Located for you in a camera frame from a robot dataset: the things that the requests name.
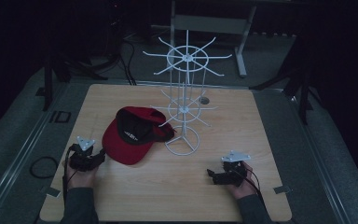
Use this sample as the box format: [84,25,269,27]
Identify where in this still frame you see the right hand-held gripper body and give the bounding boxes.
[217,150,252,188]

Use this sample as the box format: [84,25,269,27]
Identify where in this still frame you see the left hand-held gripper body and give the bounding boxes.
[68,135,98,173]

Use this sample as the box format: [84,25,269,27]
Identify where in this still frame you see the red and black cap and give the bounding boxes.
[101,105,177,166]

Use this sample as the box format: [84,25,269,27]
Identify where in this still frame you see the white wire rack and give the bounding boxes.
[142,29,233,157]

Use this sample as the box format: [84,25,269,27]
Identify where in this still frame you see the person's right hand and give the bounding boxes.
[227,161,259,201]

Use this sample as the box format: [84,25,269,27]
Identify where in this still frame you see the person's left hand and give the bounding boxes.
[64,160,100,190]

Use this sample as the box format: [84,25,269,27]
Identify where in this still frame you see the grey tape piece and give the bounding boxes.
[44,186,62,198]
[272,185,292,195]

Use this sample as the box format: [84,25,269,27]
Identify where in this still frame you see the black tripod stand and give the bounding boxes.
[41,46,109,112]
[249,36,316,126]

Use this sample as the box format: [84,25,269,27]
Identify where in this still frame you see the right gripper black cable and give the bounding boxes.
[241,163,267,208]

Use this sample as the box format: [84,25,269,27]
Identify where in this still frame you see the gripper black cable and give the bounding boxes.
[62,145,77,202]
[241,163,267,208]

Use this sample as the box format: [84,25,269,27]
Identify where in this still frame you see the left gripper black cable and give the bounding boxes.
[62,145,77,202]

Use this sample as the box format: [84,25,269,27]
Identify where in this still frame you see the black cable loop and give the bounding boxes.
[29,156,61,180]

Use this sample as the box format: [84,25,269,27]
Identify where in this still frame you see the black floor cables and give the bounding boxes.
[103,36,138,87]

